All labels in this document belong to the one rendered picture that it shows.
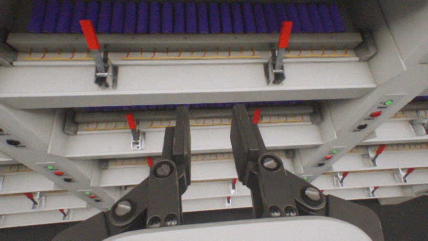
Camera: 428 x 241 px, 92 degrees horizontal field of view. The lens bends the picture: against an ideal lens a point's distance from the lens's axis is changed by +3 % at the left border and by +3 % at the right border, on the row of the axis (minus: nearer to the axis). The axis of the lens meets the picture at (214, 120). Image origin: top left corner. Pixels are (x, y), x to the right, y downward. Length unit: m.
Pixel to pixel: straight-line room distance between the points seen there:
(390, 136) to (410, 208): 1.01
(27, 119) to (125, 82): 0.20
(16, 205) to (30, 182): 0.25
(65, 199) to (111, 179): 0.29
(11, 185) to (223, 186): 0.65
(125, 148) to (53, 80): 0.20
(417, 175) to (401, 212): 0.42
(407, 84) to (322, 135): 0.19
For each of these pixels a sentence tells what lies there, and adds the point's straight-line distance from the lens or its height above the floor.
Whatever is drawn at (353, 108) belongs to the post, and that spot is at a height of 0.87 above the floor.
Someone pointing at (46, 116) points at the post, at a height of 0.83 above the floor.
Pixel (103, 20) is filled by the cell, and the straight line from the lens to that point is 0.41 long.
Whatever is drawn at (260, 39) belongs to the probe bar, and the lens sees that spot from 0.37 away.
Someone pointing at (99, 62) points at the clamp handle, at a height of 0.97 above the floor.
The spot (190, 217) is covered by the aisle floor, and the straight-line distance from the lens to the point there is 1.19.
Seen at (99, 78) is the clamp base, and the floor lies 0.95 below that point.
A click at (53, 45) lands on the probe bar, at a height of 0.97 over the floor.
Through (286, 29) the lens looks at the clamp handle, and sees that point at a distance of 0.33.
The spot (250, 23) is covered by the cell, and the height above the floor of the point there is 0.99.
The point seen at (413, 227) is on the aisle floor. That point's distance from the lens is 1.62.
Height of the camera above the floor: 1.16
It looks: 53 degrees down
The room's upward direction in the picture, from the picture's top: 4 degrees clockwise
